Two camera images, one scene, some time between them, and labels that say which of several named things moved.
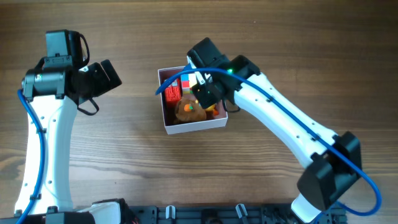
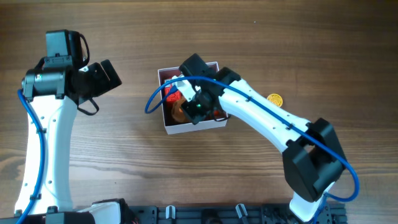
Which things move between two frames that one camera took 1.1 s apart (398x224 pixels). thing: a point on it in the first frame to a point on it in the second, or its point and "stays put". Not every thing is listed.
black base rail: [272, 214] stays put
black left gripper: [106, 83] stays put
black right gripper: [204, 94] to [193, 109]
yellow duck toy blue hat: [212, 108] stays put
